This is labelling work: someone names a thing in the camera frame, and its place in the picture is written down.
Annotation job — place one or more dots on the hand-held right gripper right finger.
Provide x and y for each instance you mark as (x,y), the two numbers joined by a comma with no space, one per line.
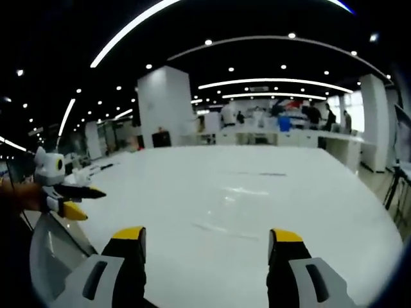
(302,276)

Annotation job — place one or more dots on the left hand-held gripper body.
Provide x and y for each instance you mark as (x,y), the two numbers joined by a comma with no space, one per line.
(48,170)

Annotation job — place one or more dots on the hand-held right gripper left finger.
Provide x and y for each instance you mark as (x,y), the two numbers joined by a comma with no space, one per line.
(106,276)

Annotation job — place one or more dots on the clear resealable bag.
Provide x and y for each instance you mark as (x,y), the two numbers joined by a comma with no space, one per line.
(239,205)

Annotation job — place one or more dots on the white crumpled wrapper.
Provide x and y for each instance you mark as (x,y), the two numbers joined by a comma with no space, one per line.
(82,174)

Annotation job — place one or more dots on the black pen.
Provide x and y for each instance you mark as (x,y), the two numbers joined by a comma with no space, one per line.
(104,167)

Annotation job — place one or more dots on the black chair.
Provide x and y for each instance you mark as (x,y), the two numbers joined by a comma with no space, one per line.
(161,138)

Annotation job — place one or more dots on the wide white pillar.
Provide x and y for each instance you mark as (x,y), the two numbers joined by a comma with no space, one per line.
(165,106)

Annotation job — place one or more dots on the black tripod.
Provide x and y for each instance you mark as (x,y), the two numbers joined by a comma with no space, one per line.
(396,189)

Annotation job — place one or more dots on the long white counter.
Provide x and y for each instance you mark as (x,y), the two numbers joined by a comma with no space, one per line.
(289,139)

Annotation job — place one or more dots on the blue bin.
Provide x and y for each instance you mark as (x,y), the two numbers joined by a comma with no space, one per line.
(284,124)

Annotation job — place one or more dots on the long curved ceiling light strip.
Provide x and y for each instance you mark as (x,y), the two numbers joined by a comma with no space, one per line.
(128,32)

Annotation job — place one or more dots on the narrow white pillar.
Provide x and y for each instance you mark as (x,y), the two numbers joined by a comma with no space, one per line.
(374,109)

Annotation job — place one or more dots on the red and blue wall poster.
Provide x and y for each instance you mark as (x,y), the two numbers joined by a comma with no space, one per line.
(289,107)

